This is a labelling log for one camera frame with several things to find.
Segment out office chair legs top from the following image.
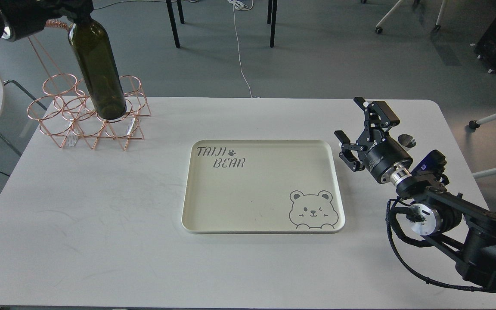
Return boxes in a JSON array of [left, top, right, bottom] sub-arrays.
[[360, 0, 449, 35]]

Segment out white cable on floor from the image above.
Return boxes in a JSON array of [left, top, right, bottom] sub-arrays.
[[227, 0, 260, 99]]

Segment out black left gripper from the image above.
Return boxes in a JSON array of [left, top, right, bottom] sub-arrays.
[[3, 0, 94, 42]]

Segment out black table legs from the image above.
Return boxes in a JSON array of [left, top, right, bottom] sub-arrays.
[[165, 0, 278, 49]]

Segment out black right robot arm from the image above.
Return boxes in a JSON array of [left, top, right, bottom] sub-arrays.
[[335, 97, 496, 293]]

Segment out black cables on floor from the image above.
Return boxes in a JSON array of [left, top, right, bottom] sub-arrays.
[[89, 0, 167, 11]]

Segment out copper wire wine rack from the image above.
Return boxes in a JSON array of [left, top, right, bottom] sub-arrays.
[[20, 17, 152, 151]]

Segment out cream bear serving tray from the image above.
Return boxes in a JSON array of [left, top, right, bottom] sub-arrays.
[[182, 140, 346, 233]]

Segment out dark green wine bottle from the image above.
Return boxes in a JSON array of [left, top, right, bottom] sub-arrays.
[[68, 16, 127, 120]]

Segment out steel double jigger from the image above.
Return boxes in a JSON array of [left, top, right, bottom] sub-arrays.
[[397, 134, 417, 149]]

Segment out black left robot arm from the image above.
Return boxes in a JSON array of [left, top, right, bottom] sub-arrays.
[[0, 0, 94, 42]]

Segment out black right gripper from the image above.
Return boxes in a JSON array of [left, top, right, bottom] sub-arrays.
[[334, 97, 413, 184]]

